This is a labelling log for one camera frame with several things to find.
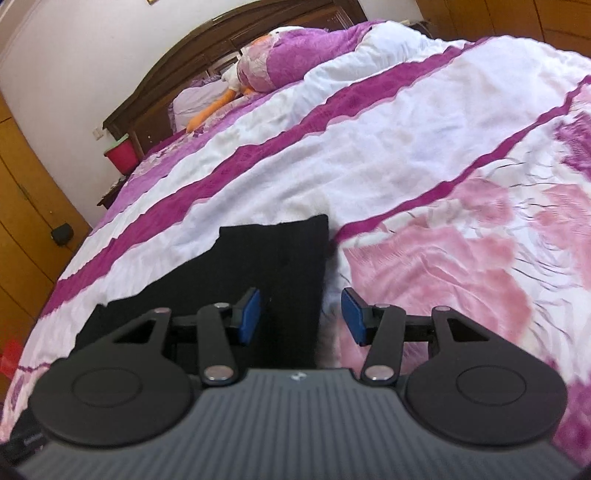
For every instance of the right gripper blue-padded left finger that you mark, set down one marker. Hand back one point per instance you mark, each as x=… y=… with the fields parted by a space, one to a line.
x=221 y=327

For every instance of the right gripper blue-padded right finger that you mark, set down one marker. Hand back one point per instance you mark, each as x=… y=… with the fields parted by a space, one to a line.
x=381 y=328

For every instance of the black garment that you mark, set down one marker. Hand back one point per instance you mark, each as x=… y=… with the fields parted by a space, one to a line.
x=286 y=262

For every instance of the floral purple white bedspread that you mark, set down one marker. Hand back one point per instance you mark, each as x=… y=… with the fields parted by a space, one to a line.
x=452 y=173

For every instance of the dark wooden nightstand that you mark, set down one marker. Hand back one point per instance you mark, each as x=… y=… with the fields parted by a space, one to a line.
x=110 y=196

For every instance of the small black bag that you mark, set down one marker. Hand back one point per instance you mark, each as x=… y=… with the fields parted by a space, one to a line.
x=62 y=234

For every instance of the red plastic bucket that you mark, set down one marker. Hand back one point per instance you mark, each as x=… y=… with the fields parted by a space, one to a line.
x=122 y=155

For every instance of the wooden wardrobe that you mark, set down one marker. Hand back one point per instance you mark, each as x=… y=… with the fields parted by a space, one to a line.
x=32 y=205

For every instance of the dark wooden headboard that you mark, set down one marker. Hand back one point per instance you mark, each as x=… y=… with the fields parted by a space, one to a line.
x=205 y=51

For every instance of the lavender pillow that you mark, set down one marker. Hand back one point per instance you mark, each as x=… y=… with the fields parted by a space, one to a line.
x=194 y=98

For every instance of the white orange plush toy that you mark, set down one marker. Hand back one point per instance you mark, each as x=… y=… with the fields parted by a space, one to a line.
x=235 y=88

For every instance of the purple floral rolled quilt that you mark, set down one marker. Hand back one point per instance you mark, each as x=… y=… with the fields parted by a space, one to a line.
x=285 y=55

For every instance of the wooden dresser cabinet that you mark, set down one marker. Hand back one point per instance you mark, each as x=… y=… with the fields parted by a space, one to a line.
x=564 y=25

